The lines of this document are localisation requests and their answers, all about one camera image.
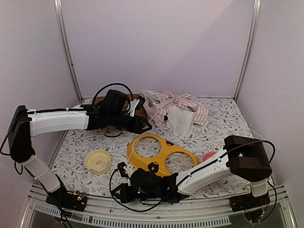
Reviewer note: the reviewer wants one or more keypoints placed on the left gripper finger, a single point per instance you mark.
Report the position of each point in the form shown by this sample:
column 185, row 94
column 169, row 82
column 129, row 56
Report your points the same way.
column 145, row 123
column 144, row 129

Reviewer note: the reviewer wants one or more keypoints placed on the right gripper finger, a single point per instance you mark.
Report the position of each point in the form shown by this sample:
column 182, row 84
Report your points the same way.
column 120, row 198
column 119, row 190

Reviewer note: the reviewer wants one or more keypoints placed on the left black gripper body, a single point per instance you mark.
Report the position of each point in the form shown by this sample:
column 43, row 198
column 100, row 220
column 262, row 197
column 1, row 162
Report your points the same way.
column 135, row 127

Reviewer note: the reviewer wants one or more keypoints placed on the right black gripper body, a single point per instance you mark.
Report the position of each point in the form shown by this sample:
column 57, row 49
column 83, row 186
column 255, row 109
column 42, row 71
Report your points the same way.
column 127, row 197

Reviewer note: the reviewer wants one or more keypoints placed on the white tent pole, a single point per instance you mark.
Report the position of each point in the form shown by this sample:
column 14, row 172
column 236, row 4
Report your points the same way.
column 159, row 111

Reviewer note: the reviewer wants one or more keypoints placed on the pink striped pet tent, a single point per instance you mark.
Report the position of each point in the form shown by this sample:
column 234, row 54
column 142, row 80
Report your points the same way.
column 176, row 119

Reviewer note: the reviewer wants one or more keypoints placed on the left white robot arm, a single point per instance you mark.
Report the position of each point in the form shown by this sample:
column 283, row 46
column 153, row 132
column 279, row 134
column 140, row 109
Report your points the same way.
column 26, row 124

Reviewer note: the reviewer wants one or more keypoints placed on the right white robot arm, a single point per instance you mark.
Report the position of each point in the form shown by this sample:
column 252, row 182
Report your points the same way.
column 240, row 156

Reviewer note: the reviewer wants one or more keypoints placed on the cream pet bowl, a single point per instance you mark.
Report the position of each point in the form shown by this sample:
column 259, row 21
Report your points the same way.
column 98, row 162

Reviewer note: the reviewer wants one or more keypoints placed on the pink pet bowl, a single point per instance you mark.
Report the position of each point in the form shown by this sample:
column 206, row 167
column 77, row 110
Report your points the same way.
column 208, row 156

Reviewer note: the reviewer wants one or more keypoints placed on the brown checkered mat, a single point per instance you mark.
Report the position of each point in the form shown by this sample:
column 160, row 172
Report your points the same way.
column 117, row 111

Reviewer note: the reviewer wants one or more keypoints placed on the yellow double bowl holder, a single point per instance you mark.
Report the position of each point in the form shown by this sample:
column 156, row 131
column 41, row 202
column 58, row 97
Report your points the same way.
column 155, row 164

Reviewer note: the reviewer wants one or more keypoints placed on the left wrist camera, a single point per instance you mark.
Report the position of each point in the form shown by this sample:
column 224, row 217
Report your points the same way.
column 134, row 105

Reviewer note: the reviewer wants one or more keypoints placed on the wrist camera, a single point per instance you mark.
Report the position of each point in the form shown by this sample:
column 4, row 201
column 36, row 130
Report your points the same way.
column 134, row 105
column 124, row 173

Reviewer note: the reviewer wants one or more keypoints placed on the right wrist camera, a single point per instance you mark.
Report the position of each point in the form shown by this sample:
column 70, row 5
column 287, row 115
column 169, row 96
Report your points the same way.
column 124, row 173

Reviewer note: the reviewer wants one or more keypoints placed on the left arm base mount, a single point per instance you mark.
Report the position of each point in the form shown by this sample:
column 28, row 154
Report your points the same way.
column 62, row 198

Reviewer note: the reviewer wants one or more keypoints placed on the front aluminium rail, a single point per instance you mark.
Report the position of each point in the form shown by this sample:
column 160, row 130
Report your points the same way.
column 192, row 213

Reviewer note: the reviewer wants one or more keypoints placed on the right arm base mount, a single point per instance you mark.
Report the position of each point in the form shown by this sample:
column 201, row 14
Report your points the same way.
column 248, row 201

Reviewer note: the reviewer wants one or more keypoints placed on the left aluminium frame post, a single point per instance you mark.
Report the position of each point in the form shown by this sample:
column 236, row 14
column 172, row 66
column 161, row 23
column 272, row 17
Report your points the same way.
column 66, row 49

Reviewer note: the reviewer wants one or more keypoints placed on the aluminium frame post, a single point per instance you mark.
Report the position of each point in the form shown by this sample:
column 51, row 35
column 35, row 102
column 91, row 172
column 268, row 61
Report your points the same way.
column 249, row 47
column 66, row 49

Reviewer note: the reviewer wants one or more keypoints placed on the right aluminium frame post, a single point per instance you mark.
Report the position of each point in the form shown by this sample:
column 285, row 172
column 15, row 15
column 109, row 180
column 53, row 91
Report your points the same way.
column 249, row 47

